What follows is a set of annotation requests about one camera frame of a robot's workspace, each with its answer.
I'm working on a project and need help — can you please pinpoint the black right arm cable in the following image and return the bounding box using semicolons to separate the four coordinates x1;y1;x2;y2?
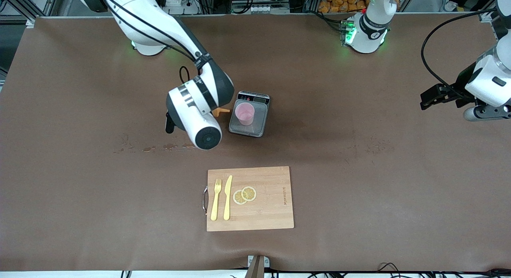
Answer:
102;0;212;84

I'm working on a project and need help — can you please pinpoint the yellow plastic fork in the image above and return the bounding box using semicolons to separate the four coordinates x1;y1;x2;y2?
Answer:
210;179;222;221

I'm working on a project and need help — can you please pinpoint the yellow plastic knife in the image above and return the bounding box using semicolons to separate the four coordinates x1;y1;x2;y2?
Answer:
223;175;233;221

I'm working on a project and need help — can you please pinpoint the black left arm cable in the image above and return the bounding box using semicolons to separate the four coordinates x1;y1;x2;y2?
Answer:
420;8;499;99

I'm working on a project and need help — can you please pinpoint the steel digital kitchen scale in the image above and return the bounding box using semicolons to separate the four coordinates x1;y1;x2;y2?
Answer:
228;91;271;138

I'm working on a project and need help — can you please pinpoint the aluminium frame profile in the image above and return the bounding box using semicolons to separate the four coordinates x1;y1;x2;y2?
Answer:
478;7;511;45
0;0;60;21

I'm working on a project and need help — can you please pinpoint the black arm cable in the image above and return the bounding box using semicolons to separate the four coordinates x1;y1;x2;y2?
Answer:
420;8;499;99
102;0;212;84

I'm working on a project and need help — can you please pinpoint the pink plastic cup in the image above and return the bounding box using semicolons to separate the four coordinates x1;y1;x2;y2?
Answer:
235;103;255;126

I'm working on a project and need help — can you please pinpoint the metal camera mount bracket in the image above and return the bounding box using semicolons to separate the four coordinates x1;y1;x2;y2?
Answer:
247;255;270;278

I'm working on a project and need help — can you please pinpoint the white power strip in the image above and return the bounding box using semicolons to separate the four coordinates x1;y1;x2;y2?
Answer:
158;0;200;14

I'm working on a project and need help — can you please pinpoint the orange snack packets pile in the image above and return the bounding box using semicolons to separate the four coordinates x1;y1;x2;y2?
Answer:
318;0;368;14

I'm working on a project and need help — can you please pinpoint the wooden cutting board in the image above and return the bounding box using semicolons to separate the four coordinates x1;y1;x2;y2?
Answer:
202;166;295;232

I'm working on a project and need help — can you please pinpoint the brown table mat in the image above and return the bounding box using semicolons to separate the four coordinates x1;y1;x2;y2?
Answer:
0;14;511;272

